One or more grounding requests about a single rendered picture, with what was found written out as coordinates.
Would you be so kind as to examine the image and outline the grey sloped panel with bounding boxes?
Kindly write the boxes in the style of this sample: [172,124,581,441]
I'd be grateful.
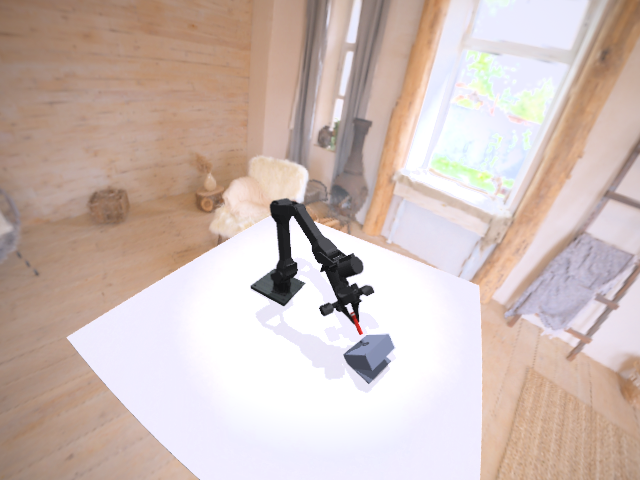
[343,334,395,384]

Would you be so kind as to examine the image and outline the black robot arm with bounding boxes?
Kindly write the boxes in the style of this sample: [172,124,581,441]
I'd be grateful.
[269,198,364,306]

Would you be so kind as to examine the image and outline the red peg with white band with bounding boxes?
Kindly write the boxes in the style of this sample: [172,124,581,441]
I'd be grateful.
[350,312,363,335]

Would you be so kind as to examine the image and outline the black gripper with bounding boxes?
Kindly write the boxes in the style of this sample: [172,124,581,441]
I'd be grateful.
[319,278,375,325]

